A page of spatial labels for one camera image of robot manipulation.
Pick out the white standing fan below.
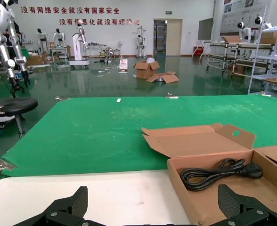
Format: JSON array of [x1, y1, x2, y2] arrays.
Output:
[[117, 41, 125, 58]]

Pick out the pipe frame workbench rack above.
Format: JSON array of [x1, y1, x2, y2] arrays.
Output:
[[206, 40, 277, 76]]

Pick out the green table mat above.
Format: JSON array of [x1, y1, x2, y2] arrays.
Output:
[[0, 95, 277, 177]]

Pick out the black white humanoid robot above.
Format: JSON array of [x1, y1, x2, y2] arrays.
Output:
[[36, 28, 49, 54], [52, 28, 66, 48]]

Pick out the grey background table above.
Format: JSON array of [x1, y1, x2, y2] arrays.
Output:
[[49, 46, 70, 61]]

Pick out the large wall poster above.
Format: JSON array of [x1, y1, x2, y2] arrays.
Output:
[[220, 0, 271, 36]]

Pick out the red box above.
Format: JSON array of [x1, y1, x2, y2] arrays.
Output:
[[192, 46, 205, 57]]

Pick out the white round-headed robot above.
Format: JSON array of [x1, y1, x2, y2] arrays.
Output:
[[236, 21, 254, 43], [253, 16, 272, 31]]

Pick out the open upright cardboard carton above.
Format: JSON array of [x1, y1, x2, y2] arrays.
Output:
[[133, 60, 161, 80]]

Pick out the open cardboard box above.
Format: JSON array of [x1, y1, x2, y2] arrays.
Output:
[[141, 122, 277, 226]]

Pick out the cardboard boxes pile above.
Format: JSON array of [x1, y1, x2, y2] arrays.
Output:
[[25, 53, 49, 67]]

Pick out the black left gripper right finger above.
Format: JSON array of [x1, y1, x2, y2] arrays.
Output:
[[217, 184, 277, 226]]

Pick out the brown carton on rack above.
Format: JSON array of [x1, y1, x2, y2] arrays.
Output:
[[258, 32, 277, 45]]

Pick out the black power cable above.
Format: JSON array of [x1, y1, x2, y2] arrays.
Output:
[[180, 158, 263, 192]]

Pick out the black stool with chrome base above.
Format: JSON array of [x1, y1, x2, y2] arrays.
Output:
[[0, 97, 39, 139]]

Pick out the flat open cardboard carton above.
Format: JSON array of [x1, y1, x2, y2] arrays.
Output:
[[146, 71, 180, 84]]

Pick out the white pink bag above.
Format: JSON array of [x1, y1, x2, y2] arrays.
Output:
[[119, 58, 129, 71]]

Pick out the cluttered background workbench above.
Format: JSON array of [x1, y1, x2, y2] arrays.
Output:
[[88, 41, 120, 58]]

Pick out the dark display board on stand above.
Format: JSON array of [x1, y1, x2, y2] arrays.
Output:
[[197, 17, 214, 40]]

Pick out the small white humanoid robot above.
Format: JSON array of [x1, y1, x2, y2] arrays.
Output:
[[136, 34, 147, 58]]

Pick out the red Chinese wall slogan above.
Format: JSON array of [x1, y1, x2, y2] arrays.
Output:
[[20, 6, 120, 15]]

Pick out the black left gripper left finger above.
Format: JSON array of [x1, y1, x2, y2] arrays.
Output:
[[12, 186, 92, 226]]

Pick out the beige door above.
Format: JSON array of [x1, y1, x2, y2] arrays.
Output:
[[166, 19, 183, 57]]

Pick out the brown cardboard strips on rack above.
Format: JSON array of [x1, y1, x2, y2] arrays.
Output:
[[220, 35, 243, 43]]

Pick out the tall white robot stand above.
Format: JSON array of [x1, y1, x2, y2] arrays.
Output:
[[69, 20, 91, 70]]

